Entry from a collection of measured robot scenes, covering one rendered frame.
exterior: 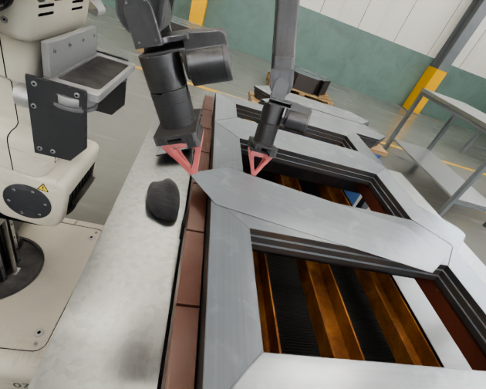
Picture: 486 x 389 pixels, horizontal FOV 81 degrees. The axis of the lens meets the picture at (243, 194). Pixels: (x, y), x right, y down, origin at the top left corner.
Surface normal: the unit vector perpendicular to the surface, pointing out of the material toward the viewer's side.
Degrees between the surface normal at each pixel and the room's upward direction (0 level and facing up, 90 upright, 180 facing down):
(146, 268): 0
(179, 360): 0
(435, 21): 90
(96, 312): 0
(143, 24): 90
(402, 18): 90
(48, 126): 90
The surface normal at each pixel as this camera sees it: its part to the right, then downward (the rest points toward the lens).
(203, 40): 0.03, 0.61
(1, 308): 0.30, -0.76
